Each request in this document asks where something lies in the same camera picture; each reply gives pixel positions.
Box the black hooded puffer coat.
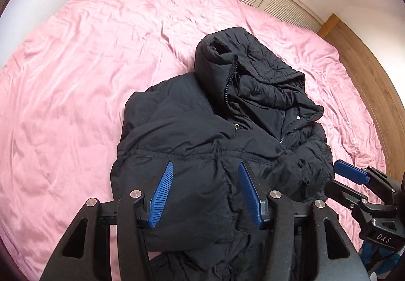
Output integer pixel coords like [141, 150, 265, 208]
[111, 27, 334, 280]

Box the pink bed duvet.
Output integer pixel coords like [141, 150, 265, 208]
[1, 0, 386, 280]

